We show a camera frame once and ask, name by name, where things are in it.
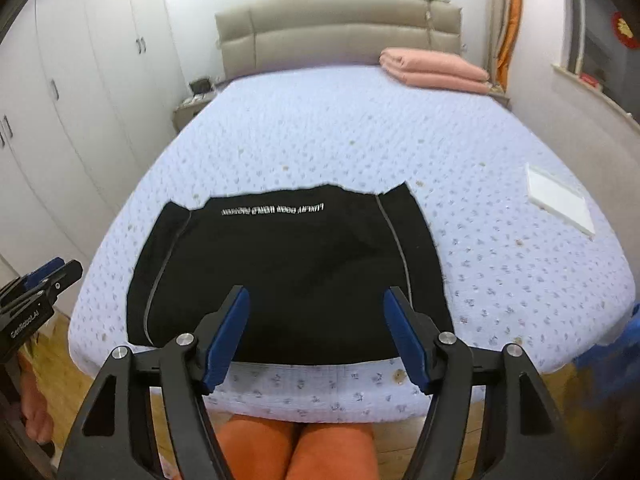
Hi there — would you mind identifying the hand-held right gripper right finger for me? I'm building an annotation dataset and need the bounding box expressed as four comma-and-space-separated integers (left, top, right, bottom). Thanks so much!
382, 286, 568, 480

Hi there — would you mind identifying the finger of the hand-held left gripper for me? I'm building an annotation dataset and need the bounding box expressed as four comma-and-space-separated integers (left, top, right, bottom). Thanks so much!
26, 257, 65, 282
37, 259, 84, 297

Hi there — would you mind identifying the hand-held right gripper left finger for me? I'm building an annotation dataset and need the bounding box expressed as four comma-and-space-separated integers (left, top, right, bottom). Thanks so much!
59, 285, 251, 480

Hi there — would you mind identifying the black jacket with grey piping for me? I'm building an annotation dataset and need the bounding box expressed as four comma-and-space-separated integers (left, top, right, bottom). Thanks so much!
125, 182, 456, 366

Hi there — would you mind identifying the person's left hand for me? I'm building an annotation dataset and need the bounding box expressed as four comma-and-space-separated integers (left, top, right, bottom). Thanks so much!
20, 360, 54, 444

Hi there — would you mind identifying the person's right leg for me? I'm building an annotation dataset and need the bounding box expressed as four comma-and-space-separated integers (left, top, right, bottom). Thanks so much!
287, 422, 377, 480

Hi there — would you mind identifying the white wardrobe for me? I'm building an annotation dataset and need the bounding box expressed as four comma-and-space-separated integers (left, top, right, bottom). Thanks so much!
0, 0, 221, 311

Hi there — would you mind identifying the beige nightstand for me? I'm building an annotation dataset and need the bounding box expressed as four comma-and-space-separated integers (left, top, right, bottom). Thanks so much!
172, 91, 222, 134

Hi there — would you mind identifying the bed with floral sheet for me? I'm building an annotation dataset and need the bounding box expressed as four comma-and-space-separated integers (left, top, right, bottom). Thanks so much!
67, 62, 633, 423

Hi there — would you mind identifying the folded pink blanket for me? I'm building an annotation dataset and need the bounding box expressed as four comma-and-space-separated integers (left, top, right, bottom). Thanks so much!
379, 47, 497, 96

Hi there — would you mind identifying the beige padded headboard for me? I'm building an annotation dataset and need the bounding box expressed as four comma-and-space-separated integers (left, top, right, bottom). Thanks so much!
215, 0, 463, 82

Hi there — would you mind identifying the orange curtain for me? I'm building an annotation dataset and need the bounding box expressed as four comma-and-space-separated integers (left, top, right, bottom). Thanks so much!
497, 0, 524, 94

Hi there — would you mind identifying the window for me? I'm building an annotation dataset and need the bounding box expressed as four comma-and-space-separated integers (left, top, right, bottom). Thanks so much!
552, 0, 640, 123

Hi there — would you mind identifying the red round window decoration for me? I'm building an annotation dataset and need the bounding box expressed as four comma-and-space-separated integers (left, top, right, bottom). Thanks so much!
611, 11, 640, 51

